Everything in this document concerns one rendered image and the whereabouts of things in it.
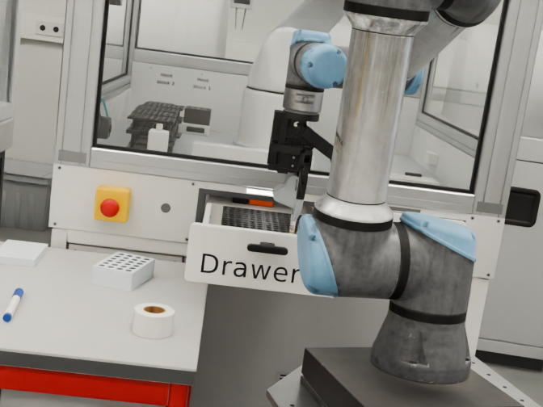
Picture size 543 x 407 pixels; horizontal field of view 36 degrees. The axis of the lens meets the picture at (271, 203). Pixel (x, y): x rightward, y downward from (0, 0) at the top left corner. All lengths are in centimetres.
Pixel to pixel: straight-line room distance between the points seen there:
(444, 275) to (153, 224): 85
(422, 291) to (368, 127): 26
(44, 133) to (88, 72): 348
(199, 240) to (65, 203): 46
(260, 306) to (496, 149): 64
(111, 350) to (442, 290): 53
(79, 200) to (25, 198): 302
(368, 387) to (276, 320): 79
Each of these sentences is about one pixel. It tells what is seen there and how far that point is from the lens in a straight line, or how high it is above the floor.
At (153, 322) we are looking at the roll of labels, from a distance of 144.
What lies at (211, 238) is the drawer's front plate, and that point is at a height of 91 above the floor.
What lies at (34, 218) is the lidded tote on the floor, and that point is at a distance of 495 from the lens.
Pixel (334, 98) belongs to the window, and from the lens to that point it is 188.
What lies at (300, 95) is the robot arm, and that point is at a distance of 158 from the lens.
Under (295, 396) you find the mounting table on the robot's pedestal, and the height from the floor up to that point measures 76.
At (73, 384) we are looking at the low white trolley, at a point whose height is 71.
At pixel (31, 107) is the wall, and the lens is 535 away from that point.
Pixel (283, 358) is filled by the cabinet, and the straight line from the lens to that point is 201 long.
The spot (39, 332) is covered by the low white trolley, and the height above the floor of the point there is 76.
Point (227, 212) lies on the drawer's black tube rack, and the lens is 181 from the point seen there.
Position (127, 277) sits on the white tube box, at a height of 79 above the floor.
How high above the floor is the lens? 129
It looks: 12 degrees down
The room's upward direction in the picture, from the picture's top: 8 degrees clockwise
